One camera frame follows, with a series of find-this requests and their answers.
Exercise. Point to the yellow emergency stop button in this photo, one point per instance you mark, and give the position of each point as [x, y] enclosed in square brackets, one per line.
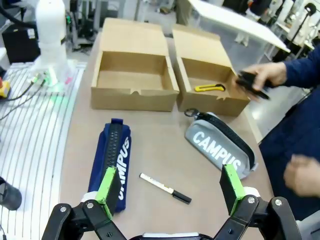
[3, 87]

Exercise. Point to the grey Campus pencil case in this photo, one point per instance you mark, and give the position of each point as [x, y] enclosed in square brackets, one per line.
[212, 147]

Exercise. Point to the background equipment rack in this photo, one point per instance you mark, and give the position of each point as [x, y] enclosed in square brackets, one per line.
[82, 22]

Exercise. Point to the black tripod lamp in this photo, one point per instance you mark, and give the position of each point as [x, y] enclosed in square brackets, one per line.
[301, 22]

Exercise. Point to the person's right hand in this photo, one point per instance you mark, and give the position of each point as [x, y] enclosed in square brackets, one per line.
[271, 73]

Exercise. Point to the white marker black cap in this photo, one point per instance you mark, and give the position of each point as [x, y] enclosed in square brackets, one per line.
[160, 186]

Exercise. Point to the black handheld tool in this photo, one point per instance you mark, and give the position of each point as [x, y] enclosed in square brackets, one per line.
[246, 83]

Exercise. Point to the open cardboard box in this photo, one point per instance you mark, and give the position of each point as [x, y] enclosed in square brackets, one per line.
[135, 100]

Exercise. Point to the yellow utility knife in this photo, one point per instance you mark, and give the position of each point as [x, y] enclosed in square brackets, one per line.
[206, 87]

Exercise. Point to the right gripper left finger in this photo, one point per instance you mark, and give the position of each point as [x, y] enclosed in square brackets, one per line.
[110, 190]

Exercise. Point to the navy Campus pencil case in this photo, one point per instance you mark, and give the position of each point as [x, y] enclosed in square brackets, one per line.
[100, 155]

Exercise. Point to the cardboard box with knife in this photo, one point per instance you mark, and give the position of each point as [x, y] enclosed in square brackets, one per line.
[200, 47]

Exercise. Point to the person's left hand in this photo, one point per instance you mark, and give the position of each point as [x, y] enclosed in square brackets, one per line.
[303, 175]

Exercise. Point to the black equipment box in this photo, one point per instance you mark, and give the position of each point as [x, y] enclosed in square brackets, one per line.
[21, 46]

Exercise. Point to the person's torso blue jacket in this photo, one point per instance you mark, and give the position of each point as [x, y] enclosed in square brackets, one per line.
[295, 130]

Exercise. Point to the white slotted mounting plate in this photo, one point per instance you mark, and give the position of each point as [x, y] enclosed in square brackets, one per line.
[30, 155]

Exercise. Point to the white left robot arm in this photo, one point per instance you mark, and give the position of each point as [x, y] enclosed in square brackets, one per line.
[50, 30]

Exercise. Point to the black cylinder object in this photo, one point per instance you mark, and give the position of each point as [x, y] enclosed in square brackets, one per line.
[10, 195]

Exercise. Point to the white background table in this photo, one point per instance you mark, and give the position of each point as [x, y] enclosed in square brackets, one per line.
[237, 22]

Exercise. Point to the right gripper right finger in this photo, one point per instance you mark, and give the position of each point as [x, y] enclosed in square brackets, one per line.
[232, 187]

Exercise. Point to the person's right forearm blue sleeve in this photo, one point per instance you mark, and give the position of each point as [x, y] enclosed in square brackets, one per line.
[305, 67]

